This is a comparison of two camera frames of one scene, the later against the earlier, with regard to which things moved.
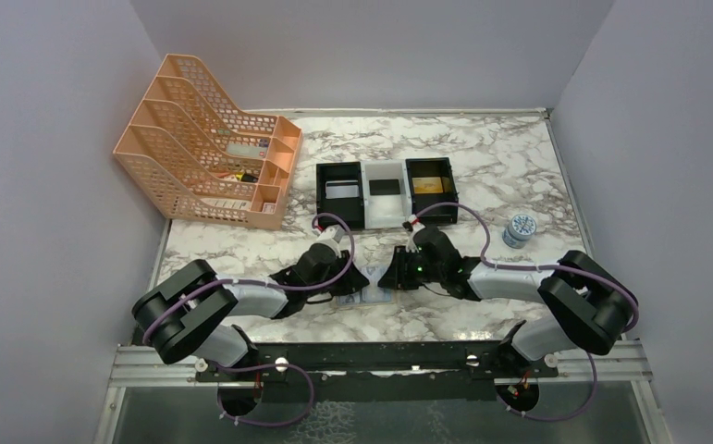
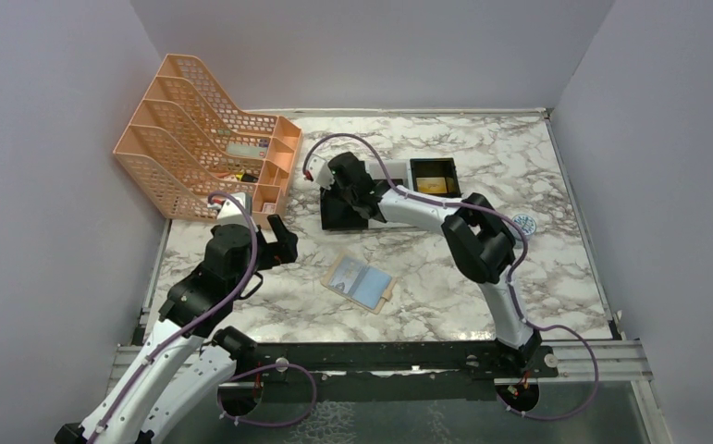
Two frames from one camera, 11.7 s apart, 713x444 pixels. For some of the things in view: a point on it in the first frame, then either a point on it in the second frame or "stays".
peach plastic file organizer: x=196 y=157 stays
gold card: x=427 y=185 stays
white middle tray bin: x=387 y=202 stays
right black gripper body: x=418 y=272 -> x=351 y=199
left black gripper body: x=339 y=265 -> x=273 y=253
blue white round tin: x=519 y=230 stays
